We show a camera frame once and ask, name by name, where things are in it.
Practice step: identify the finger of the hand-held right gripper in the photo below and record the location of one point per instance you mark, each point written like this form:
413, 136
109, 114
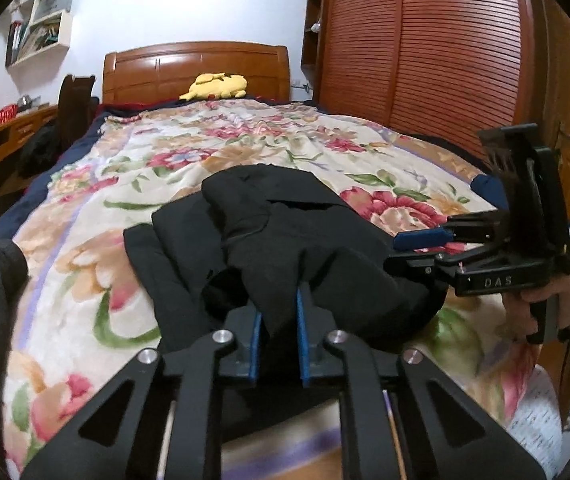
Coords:
420, 240
415, 265

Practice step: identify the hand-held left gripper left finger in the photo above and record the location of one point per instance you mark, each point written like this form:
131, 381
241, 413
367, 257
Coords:
255, 347

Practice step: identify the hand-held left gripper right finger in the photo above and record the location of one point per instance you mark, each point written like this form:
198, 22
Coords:
304, 342

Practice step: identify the black coat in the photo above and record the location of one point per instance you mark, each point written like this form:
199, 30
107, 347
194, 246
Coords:
275, 240

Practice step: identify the person's right hand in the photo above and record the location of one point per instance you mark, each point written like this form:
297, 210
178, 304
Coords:
517, 317

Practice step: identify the blue cloth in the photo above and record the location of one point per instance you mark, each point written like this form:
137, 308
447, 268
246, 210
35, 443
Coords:
487, 190

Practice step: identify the white patterned sheet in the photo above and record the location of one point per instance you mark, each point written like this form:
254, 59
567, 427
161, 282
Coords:
535, 420

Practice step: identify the wooden slatted wardrobe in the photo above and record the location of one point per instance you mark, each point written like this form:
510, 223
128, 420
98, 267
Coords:
425, 50

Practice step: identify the floral blanket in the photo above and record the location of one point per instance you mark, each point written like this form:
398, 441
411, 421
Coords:
165, 170

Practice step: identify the wooden open shelf column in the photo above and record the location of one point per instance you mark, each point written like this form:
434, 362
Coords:
311, 55

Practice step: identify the yellow plush toy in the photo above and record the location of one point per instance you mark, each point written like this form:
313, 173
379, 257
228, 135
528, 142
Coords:
217, 87

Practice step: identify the wooden bed headboard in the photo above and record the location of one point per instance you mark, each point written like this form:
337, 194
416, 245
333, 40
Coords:
165, 72

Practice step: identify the black bag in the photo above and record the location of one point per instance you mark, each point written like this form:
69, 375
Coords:
40, 152

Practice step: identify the dark wooden chair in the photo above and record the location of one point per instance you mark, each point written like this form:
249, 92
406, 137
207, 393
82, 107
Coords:
76, 110

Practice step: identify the red basket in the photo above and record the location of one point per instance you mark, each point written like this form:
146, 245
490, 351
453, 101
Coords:
5, 115

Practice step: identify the white wall shelf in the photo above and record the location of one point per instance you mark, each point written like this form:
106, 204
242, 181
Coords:
40, 25

